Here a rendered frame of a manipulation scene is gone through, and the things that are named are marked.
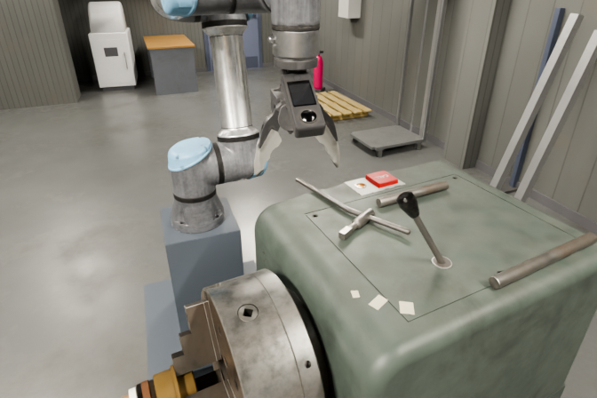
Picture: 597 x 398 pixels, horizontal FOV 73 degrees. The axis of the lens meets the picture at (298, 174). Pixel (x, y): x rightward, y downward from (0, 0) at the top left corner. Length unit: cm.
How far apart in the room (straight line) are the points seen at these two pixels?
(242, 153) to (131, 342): 158
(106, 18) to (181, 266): 647
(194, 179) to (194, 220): 12
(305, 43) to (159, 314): 105
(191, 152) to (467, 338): 73
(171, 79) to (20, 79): 203
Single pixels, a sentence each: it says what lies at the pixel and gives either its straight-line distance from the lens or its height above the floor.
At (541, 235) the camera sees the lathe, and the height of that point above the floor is 126.
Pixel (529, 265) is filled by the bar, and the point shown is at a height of 128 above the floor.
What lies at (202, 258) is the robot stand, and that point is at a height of 103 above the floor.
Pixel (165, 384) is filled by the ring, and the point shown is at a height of 112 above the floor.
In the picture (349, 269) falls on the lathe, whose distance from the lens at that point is 75.
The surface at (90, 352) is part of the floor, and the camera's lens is 249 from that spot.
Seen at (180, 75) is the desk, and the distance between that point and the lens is 687.
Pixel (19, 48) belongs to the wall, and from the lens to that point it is 693.
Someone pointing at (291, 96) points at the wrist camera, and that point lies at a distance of 62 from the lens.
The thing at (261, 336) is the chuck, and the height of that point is 122.
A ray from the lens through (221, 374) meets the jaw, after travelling 86.
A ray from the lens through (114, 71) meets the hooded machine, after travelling 739.
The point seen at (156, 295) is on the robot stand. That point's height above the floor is 75.
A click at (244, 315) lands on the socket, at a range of 72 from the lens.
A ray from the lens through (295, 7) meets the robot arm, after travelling 63.
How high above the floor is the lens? 173
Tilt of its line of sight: 26 degrees down
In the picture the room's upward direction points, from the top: straight up
